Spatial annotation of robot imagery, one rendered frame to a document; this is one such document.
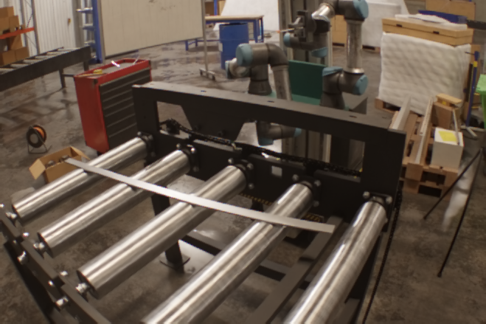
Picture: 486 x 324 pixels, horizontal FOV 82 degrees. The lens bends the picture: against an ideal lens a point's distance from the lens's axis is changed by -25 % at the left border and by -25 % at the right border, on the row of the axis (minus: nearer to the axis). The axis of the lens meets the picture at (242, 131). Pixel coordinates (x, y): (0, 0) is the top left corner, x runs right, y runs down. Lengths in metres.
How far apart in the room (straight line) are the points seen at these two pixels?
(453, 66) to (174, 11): 4.42
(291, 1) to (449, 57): 2.51
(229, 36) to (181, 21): 1.10
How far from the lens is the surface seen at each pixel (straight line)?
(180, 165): 1.59
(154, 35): 6.03
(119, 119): 3.55
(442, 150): 2.94
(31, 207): 1.53
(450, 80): 4.38
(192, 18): 6.25
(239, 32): 6.80
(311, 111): 1.29
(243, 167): 1.49
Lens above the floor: 1.61
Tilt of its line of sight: 23 degrees down
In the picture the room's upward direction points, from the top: 3 degrees counter-clockwise
